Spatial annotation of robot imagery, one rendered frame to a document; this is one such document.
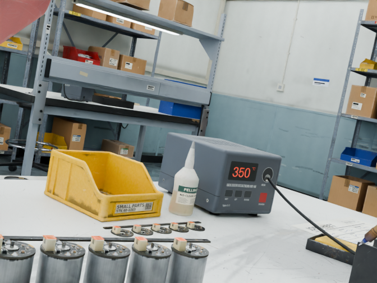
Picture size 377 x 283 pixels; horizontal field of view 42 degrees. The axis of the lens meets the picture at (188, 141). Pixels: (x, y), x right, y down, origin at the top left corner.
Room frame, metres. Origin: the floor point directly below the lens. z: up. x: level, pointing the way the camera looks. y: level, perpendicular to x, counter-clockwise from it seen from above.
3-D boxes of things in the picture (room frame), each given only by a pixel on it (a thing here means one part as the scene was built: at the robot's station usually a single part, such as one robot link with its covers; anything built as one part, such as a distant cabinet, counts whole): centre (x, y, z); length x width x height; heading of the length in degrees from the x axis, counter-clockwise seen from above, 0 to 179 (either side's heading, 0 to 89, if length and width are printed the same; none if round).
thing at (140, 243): (0.29, 0.02, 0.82); 0.01 x 0.01 x 0.01; 31
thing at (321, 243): (0.60, -0.21, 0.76); 0.07 x 0.05 x 0.02; 56
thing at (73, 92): (3.01, 0.72, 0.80); 0.15 x 0.12 x 0.10; 64
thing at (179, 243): (0.31, -0.01, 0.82); 0.01 x 0.01 x 0.01; 31
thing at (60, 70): (3.14, 0.38, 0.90); 1.30 x 0.06 x 0.12; 135
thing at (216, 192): (0.76, -0.05, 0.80); 0.15 x 0.12 x 0.10; 36
